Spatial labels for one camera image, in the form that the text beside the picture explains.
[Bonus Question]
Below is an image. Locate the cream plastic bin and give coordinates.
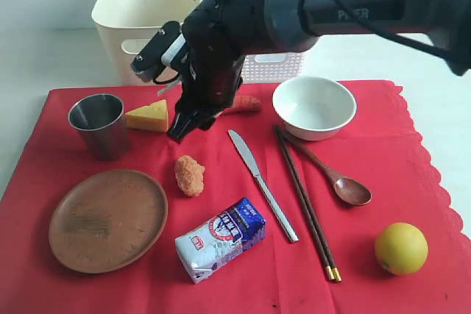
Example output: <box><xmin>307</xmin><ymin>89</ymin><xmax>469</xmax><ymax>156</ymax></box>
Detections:
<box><xmin>91</xmin><ymin>0</ymin><xmax>201</xmax><ymax>85</ymax></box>

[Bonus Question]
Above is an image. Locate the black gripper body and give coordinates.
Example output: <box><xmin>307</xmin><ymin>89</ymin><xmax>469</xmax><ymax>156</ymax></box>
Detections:
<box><xmin>175</xmin><ymin>0</ymin><xmax>244</xmax><ymax>115</ymax></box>

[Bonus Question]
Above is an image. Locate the red sausage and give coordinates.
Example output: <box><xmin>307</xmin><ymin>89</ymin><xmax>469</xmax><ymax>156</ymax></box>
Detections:
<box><xmin>222</xmin><ymin>95</ymin><xmax>262</xmax><ymax>115</ymax></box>

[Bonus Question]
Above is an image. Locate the dark wooden chopstick left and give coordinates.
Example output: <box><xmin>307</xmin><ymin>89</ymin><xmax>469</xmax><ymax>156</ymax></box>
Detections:
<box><xmin>274</xmin><ymin>126</ymin><xmax>336</xmax><ymax>282</ymax></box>

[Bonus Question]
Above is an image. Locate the orange fried chicken nugget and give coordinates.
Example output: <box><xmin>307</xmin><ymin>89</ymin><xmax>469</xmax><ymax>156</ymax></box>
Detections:
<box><xmin>174</xmin><ymin>155</ymin><xmax>205</xmax><ymax>197</ymax></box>

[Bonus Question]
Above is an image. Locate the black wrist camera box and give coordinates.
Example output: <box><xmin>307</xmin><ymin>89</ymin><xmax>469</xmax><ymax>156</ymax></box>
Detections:
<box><xmin>130</xmin><ymin>21</ymin><xmax>181</xmax><ymax>82</ymax></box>

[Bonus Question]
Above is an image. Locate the silver table knife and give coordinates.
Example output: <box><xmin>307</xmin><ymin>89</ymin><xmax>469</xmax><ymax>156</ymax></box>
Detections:
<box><xmin>227</xmin><ymin>129</ymin><xmax>299</xmax><ymax>243</ymax></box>

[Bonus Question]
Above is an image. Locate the white perforated plastic basket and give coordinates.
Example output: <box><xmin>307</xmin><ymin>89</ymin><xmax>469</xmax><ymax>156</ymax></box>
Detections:
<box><xmin>241</xmin><ymin>52</ymin><xmax>305</xmax><ymax>82</ymax></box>

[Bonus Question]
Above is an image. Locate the yellow cheese wedge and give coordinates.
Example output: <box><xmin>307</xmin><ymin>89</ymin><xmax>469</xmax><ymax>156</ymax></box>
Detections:
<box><xmin>124</xmin><ymin>99</ymin><xmax>169</xmax><ymax>132</ymax></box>

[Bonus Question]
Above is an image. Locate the stainless steel cup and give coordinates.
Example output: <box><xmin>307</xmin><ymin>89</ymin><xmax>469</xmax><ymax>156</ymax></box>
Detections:
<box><xmin>68</xmin><ymin>93</ymin><xmax>130</xmax><ymax>161</ymax></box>

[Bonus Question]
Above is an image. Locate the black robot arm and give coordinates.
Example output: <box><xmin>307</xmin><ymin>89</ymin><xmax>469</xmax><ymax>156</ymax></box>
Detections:
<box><xmin>169</xmin><ymin>0</ymin><xmax>470</xmax><ymax>141</ymax></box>

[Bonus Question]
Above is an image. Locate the dark wooden chopstick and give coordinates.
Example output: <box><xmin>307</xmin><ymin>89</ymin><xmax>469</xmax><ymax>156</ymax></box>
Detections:
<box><xmin>274</xmin><ymin>126</ymin><xmax>336</xmax><ymax>282</ymax></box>
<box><xmin>283</xmin><ymin>138</ymin><xmax>341</xmax><ymax>282</ymax></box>

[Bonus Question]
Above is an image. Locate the brown wooden plate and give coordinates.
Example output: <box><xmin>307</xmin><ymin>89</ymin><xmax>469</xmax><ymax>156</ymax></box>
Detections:
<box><xmin>49</xmin><ymin>169</ymin><xmax>169</xmax><ymax>274</ymax></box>

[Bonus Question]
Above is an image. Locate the yellow lemon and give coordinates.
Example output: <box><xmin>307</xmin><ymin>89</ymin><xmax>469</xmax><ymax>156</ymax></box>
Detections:
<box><xmin>374</xmin><ymin>222</ymin><xmax>428</xmax><ymax>276</ymax></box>

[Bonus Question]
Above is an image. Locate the blue white milk carton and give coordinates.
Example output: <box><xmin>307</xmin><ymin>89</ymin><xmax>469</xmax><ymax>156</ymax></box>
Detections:
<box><xmin>174</xmin><ymin>197</ymin><xmax>266</xmax><ymax>284</ymax></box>

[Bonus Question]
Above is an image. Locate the brown wooden spoon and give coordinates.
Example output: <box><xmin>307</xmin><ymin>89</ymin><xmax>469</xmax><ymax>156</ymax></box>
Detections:
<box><xmin>281</xmin><ymin>129</ymin><xmax>372</xmax><ymax>206</ymax></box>

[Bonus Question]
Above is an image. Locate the white ceramic bowl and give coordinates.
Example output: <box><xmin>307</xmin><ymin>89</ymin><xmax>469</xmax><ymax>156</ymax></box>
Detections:
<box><xmin>272</xmin><ymin>76</ymin><xmax>358</xmax><ymax>141</ymax></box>

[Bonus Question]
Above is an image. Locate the red table cloth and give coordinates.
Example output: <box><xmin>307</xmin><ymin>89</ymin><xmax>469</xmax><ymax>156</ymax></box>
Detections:
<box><xmin>1</xmin><ymin>80</ymin><xmax>470</xmax><ymax>313</ymax></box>

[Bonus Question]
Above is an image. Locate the dark wooden chopstick right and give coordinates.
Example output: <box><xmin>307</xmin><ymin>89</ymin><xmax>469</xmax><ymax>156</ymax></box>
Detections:
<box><xmin>283</xmin><ymin>138</ymin><xmax>341</xmax><ymax>282</ymax></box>

